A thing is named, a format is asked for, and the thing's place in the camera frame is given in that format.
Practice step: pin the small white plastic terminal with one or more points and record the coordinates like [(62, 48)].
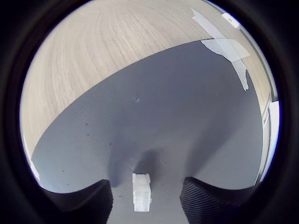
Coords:
[(141, 193)]

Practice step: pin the dark grey mat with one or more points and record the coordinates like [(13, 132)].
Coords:
[(163, 105)]

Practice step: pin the white tape cross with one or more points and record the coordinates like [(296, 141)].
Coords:
[(224, 46)]

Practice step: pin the small white partition bracket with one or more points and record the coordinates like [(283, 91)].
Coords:
[(230, 19)]

